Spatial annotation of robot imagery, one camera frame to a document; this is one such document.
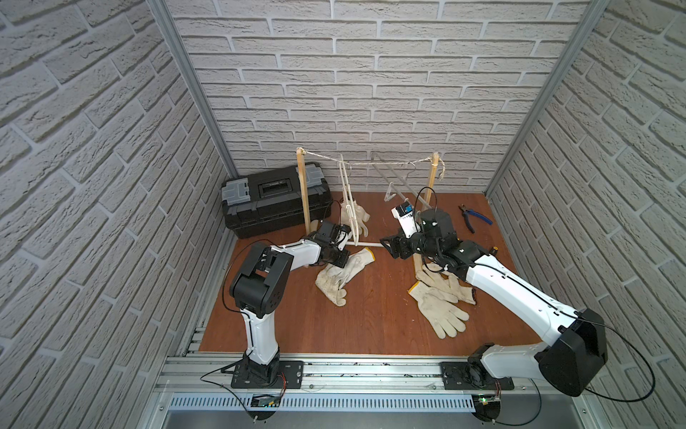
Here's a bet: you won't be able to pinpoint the white clip hanger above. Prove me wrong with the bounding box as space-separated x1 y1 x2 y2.
338 155 361 245

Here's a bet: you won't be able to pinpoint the wooden drying rack frame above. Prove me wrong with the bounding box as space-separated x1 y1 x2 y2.
296 148 446 248

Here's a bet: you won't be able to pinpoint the cream glove dark cuff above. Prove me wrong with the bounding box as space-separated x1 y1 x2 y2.
340 200 371 237

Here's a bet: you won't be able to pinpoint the black plastic toolbox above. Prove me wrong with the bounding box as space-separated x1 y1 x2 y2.
222 166 305 239

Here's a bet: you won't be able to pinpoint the cream glove front right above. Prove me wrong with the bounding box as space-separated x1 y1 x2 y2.
407 282 469 340

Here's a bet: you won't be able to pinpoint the white glove yellow cuff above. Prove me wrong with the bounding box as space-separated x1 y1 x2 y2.
339 248 375 287

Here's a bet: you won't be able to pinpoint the grey clip hanger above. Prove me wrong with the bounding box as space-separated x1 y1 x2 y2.
371 152 424 202

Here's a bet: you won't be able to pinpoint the aluminium rail base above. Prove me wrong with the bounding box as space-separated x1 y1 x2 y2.
137 352 610 428

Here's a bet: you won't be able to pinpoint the cream glove under pile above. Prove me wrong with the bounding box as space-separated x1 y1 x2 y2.
315 265 347 307

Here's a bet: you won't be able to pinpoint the cream glove behind right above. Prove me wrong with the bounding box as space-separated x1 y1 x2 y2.
416 263 476 305

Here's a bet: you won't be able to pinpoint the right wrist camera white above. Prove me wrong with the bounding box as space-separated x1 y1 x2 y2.
391 200 418 239

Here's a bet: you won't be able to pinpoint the blue handled pliers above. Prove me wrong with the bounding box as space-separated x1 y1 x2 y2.
459 205 493 234

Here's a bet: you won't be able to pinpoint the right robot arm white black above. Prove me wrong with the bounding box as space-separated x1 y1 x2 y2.
381 202 607 397

